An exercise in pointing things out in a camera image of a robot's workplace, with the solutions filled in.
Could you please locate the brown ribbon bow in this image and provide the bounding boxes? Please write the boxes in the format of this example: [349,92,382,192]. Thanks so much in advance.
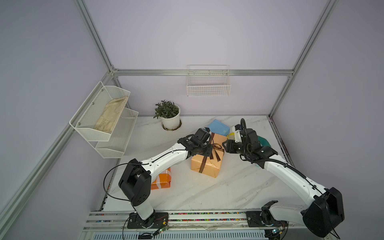
[199,133,225,178]

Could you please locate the light blue gift box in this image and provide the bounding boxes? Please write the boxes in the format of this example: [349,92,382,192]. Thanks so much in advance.
[208,120,230,136]

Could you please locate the tan gift box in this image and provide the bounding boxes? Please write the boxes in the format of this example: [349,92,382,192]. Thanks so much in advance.
[191,133,228,178]

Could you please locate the yellow ribbon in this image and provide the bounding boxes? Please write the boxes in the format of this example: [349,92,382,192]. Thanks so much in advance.
[227,133,236,141]

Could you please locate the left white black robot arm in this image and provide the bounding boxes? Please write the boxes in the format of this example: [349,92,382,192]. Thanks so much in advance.
[118,128,213,228]

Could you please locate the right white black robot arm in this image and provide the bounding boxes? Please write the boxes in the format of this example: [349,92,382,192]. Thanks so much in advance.
[223,125,345,239]

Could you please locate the orange gift box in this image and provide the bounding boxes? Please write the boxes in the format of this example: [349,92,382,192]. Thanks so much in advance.
[151,168,172,190]

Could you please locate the potted green plant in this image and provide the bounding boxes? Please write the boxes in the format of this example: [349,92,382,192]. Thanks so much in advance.
[154,100,181,131]

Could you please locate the beige cloth in shelf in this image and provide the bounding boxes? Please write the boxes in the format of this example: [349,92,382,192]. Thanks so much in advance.
[94,97,128,134]

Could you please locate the white two-tier mesh shelf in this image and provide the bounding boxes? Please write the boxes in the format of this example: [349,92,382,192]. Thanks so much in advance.
[69,82,139,159]

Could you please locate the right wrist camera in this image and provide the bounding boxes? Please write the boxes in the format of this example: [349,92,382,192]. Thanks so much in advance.
[233,124,242,143]

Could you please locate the white wire wall basket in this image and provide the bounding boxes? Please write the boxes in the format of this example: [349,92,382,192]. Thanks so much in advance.
[187,65,232,97]

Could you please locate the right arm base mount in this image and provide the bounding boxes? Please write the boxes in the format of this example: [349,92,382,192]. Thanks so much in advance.
[246,201,288,228]

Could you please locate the aluminium frame rail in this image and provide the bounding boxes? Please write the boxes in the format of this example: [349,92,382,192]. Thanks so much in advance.
[83,209,304,232]

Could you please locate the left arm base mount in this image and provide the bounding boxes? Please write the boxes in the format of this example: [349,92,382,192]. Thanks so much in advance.
[127,212,169,229]

